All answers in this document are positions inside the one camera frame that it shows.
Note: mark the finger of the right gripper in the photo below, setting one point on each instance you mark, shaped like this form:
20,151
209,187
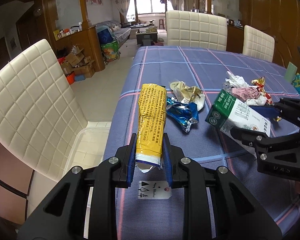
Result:
255,137
286,108

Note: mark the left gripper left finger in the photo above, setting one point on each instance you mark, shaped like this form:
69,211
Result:
84,199

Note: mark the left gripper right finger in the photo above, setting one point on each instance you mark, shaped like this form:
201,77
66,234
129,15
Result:
216,204

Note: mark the green white milk carton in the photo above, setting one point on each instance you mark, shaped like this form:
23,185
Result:
228,112

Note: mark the red gold snack wrapper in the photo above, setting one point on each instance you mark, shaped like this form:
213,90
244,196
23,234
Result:
259,83

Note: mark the white tissue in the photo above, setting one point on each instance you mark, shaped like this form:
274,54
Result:
235,81

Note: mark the blue foil wrapper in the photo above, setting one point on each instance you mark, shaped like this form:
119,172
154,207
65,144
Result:
185,114

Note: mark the beige wrapper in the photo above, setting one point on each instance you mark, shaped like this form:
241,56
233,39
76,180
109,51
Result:
185,94

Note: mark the yellow snack package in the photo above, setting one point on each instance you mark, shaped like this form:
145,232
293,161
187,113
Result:
151,124

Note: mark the clear plastic trash bin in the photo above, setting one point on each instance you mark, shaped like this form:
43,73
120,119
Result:
89,146

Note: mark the green plastic cup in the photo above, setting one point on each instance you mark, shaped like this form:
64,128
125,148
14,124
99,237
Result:
290,72

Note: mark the blue plaid tablecloth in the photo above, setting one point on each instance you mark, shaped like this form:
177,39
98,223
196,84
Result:
163,218

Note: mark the cream chair right far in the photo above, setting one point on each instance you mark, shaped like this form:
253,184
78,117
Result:
258,44

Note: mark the cream chair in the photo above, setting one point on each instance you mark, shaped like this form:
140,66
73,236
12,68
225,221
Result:
258,44
39,114
195,29

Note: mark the white paper tag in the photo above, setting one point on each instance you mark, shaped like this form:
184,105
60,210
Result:
154,190

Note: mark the brown wooden door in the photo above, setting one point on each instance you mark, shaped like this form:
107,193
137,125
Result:
279,19

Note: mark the cream chair at left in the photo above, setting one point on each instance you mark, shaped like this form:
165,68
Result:
39,114

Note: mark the cream chair middle far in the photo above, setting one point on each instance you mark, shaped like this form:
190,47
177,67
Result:
195,29

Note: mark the orange bucket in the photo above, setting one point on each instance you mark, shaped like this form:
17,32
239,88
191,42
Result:
70,78

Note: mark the cardboard boxes pile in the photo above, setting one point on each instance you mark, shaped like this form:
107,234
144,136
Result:
76,62

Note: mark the coffee table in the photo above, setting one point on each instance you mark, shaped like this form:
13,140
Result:
146,38

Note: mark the green printed bag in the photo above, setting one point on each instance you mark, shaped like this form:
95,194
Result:
110,51

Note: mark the grey sofa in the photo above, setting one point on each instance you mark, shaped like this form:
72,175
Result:
116,30

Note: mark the wooden partition counter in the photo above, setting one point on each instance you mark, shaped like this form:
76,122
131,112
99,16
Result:
87,40

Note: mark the window with curtains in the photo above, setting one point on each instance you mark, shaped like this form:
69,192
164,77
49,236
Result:
131,10

